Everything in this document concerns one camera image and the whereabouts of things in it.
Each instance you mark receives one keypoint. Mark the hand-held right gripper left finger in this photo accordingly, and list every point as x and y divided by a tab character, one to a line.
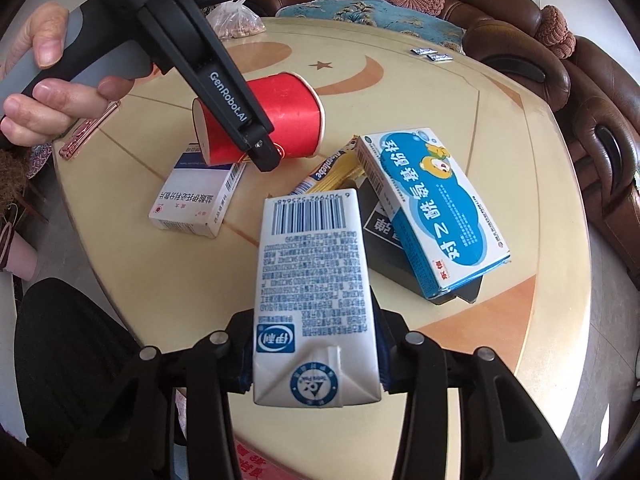
220	360

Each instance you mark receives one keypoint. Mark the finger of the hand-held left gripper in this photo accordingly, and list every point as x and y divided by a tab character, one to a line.
262	152

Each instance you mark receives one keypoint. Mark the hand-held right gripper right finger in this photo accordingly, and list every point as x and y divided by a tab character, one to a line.
395	355

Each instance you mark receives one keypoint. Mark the red paper cup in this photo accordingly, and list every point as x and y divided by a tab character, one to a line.
290	110

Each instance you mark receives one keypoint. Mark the yellow snack wrapper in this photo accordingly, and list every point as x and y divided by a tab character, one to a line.
330	172

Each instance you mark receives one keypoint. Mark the white medicine box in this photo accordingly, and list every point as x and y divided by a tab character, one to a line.
190	205

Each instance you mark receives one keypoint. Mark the white blue milk carton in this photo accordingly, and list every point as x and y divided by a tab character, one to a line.
315	285

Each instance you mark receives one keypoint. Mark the bin with pink bag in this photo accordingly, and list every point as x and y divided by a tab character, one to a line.
250	465

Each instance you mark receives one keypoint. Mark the black box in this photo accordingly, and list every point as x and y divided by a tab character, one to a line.
380	240

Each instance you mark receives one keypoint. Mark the blue cartoon medicine box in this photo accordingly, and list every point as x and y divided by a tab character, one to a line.
440	210

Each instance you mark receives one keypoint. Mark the person's left hand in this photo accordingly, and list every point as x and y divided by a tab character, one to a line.
50	110

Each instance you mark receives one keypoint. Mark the clear plastic bag of nuts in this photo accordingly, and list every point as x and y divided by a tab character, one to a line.
235	25

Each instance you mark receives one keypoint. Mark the pink phone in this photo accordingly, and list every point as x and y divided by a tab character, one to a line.
85	132

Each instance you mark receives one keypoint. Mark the blue floral sofa cloth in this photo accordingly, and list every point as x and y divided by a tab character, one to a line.
350	15

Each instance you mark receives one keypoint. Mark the beige square table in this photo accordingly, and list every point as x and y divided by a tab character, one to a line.
450	90

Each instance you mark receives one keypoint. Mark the floral patterned cushion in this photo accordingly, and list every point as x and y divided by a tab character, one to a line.
40	160

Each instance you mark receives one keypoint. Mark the long brown leather sofa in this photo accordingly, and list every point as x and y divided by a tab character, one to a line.
500	35

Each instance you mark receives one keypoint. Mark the ball-shaped pink cushion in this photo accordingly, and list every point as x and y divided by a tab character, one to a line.
556	32

